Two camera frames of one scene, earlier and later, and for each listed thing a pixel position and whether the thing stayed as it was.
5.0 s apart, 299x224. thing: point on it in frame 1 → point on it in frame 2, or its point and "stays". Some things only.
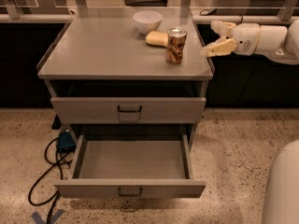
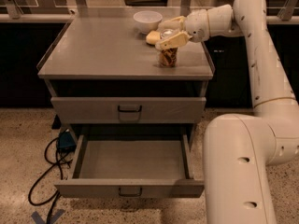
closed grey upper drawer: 128,110 stays
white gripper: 247,38 → 196,26
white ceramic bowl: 147,21 stays
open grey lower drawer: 132,166 stays
